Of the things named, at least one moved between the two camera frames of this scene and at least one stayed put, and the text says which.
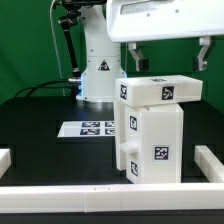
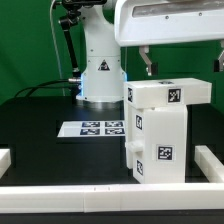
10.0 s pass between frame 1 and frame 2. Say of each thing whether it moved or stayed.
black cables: stayed
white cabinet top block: moved
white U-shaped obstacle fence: stayed
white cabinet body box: moved
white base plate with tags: stayed
